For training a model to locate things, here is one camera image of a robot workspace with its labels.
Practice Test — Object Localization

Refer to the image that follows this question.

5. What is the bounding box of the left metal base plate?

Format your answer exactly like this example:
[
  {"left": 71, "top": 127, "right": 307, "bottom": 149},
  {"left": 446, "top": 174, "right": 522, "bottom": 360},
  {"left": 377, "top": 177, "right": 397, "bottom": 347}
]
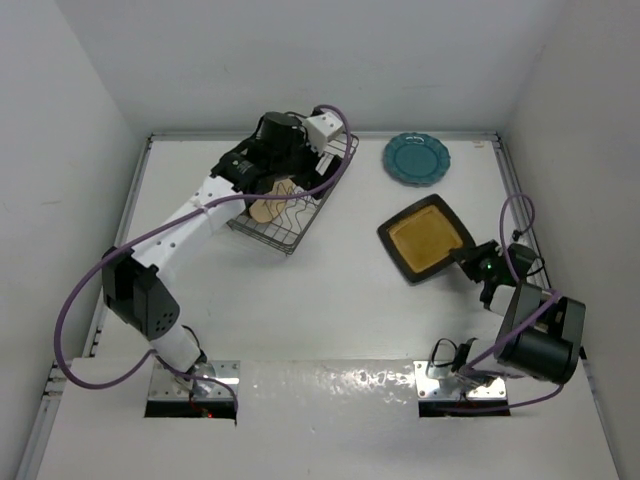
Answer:
[{"left": 147, "top": 361, "right": 240, "bottom": 402}]

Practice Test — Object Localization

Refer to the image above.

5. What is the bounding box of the tan bird plate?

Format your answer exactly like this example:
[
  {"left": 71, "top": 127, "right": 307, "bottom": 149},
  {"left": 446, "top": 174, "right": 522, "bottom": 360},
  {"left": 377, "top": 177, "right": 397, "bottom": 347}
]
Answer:
[{"left": 248, "top": 179, "right": 303, "bottom": 224}]

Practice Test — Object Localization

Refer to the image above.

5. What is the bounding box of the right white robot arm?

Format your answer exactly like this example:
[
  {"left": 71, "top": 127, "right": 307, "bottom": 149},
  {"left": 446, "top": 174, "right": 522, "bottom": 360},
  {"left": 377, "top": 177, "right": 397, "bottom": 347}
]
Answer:
[{"left": 450, "top": 241, "right": 586, "bottom": 385}]

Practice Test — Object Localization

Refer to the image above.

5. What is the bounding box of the metal base plate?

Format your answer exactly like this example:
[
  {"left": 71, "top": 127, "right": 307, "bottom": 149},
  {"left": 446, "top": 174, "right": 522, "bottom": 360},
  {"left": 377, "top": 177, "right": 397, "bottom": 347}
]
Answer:
[
  {"left": 414, "top": 360, "right": 507, "bottom": 403},
  {"left": 147, "top": 361, "right": 240, "bottom": 402}
]

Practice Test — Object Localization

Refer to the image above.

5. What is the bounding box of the teal scalloped plate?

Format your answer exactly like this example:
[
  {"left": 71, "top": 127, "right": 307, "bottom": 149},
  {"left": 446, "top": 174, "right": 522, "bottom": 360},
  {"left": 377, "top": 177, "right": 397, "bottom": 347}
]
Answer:
[{"left": 382, "top": 132, "right": 451, "bottom": 187}]

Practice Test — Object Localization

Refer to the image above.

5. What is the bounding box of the black square amber plate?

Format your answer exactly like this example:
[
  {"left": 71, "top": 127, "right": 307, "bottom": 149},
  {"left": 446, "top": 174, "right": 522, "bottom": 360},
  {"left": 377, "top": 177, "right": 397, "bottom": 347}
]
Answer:
[{"left": 377, "top": 194, "right": 476, "bottom": 285}]

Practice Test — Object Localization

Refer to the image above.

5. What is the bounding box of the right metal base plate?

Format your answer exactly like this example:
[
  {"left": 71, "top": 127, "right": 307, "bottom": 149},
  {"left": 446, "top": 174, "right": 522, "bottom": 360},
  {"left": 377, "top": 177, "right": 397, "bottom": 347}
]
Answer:
[{"left": 414, "top": 360, "right": 507, "bottom": 403}]

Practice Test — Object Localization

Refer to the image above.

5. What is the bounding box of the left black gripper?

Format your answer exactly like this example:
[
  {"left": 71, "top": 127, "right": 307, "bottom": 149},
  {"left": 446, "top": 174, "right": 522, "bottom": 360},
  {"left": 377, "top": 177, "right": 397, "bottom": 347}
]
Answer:
[{"left": 270, "top": 121, "right": 341, "bottom": 198}]

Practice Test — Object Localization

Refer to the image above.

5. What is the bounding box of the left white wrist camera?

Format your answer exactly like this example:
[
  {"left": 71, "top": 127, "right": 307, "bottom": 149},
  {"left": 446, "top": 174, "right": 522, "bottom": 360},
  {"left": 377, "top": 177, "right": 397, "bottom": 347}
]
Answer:
[{"left": 302, "top": 112, "right": 344, "bottom": 152}]

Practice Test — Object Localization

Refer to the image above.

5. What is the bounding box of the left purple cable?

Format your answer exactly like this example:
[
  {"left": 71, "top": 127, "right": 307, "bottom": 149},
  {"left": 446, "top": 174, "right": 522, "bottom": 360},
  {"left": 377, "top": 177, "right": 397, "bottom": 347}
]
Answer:
[{"left": 53, "top": 103, "right": 351, "bottom": 411}]

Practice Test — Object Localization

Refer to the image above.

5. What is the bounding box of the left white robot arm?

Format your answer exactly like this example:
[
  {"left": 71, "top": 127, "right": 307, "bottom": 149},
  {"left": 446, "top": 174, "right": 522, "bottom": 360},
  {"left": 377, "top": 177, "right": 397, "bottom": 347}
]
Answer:
[{"left": 101, "top": 108, "right": 345, "bottom": 374}]

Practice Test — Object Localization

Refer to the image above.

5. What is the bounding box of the black wire dish rack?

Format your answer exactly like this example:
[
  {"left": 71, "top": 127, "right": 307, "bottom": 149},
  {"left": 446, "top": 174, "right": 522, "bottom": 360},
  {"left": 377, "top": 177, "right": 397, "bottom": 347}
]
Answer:
[{"left": 227, "top": 133, "right": 360, "bottom": 257}]

